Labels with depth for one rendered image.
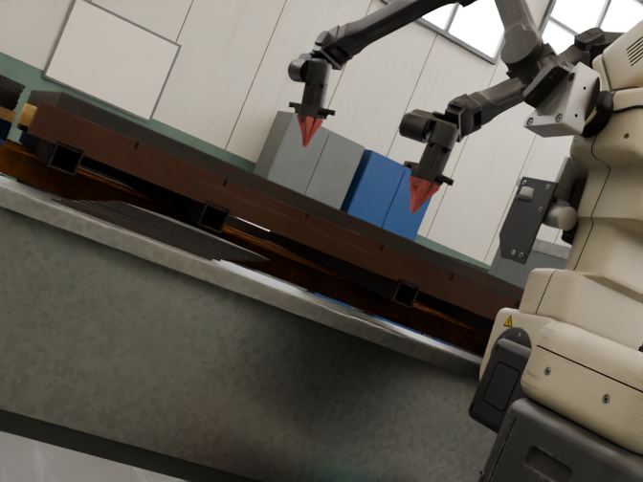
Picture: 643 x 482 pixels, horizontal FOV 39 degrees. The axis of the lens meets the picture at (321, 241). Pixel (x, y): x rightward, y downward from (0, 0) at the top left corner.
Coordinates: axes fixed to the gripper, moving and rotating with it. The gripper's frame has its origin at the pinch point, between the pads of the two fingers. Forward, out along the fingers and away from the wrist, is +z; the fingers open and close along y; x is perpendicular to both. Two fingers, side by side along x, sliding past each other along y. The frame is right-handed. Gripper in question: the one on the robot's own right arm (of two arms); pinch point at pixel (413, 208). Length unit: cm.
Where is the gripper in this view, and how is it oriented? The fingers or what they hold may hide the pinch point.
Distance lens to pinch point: 200.5
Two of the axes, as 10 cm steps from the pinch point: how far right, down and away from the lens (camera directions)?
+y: -8.4, -3.5, -4.0
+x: 3.7, 1.6, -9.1
